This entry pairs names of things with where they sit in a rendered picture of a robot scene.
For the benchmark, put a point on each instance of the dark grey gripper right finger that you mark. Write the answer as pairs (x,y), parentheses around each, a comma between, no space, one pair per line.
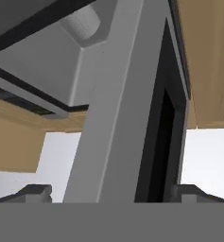
(187,195)

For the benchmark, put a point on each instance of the light wooden cupboard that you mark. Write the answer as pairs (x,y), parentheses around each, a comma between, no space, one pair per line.
(12,141)
(208,63)

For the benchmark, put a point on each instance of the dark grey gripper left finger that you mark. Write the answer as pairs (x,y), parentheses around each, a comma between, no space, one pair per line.
(34,194)

